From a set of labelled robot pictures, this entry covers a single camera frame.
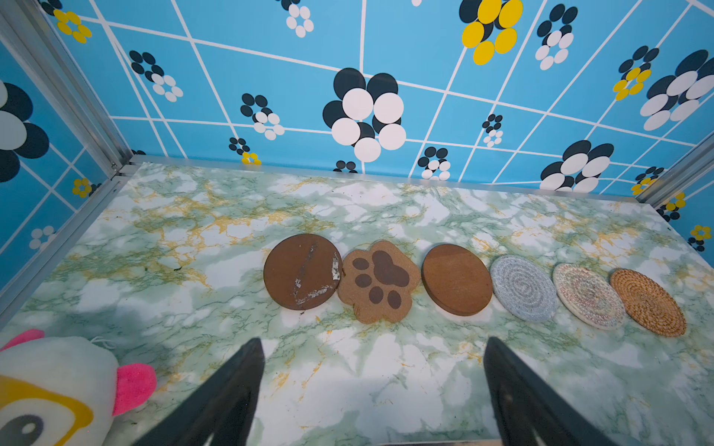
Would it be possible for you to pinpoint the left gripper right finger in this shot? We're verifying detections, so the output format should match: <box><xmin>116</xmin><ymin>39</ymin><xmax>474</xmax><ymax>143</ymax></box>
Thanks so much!
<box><xmin>483</xmin><ymin>336</ymin><xmax>615</xmax><ymax>445</ymax></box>

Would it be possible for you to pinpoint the plush toy white pink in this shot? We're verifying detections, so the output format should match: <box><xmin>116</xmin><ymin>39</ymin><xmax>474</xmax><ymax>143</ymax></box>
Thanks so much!
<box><xmin>1</xmin><ymin>329</ymin><xmax>157</xmax><ymax>445</ymax></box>

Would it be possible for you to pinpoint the brown wooden round coaster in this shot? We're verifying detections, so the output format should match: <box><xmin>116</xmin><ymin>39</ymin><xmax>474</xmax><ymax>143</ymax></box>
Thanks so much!
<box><xmin>421</xmin><ymin>243</ymin><xmax>494</xmax><ymax>317</ymax></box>

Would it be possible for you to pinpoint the rattan round coaster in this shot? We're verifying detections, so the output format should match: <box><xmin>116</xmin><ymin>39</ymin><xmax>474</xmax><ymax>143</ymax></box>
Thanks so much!
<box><xmin>609</xmin><ymin>269</ymin><xmax>687</xmax><ymax>337</ymax></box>

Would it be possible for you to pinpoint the cork paw print coaster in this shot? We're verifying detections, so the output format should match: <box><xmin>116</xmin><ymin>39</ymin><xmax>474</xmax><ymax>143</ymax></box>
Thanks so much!
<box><xmin>338</xmin><ymin>240</ymin><xmax>421</xmax><ymax>324</ymax></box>

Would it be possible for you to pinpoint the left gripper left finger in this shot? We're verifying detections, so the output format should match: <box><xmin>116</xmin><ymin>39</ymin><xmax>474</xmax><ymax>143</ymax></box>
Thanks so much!
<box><xmin>136</xmin><ymin>337</ymin><xmax>265</xmax><ymax>445</ymax></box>

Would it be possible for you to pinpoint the multicolour woven round coaster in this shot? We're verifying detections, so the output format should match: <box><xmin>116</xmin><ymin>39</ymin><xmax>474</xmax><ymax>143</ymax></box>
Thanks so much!
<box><xmin>552</xmin><ymin>263</ymin><xmax>627</xmax><ymax>331</ymax></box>

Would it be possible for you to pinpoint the grey woven round coaster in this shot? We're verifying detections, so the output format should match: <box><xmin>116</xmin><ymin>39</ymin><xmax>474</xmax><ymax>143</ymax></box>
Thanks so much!
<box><xmin>489</xmin><ymin>255</ymin><xmax>559</xmax><ymax>323</ymax></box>

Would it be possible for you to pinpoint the dark brown round coaster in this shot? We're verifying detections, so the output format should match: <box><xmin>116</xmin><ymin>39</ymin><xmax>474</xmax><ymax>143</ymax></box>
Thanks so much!
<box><xmin>263</xmin><ymin>233</ymin><xmax>342</xmax><ymax>310</ymax></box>

